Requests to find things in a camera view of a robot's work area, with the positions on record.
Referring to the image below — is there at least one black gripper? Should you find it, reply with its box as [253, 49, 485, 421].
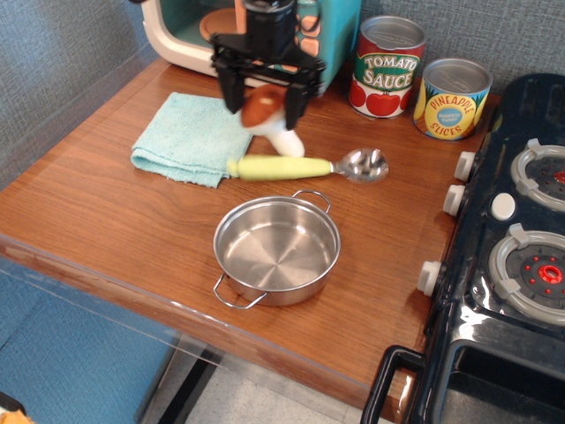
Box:
[210, 1, 325, 130]

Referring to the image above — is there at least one plush mushroom toy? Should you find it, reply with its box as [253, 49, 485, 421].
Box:
[240, 84, 305, 157]

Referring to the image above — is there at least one spoon with green handle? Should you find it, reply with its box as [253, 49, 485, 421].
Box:
[226, 148, 389, 183]

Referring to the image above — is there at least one stainless steel pot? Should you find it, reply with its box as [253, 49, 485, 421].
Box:
[213, 190, 342, 310]

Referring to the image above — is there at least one light blue towel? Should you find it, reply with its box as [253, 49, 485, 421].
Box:
[131, 93, 252, 188]

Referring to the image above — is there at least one teal toy microwave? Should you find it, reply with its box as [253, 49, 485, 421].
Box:
[140, 1, 361, 94]

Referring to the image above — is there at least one tomato sauce can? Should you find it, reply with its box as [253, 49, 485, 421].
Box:
[349, 15, 427, 118]

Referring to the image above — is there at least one pineapple slices can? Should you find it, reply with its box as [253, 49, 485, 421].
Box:
[413, 57, 493, 140]

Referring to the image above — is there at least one clear acrylic barrier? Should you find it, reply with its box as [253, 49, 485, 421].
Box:
[1, 235, 370, 422]

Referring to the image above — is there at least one dark toy stove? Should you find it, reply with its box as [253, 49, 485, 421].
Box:
[362, 73, 564, 423]

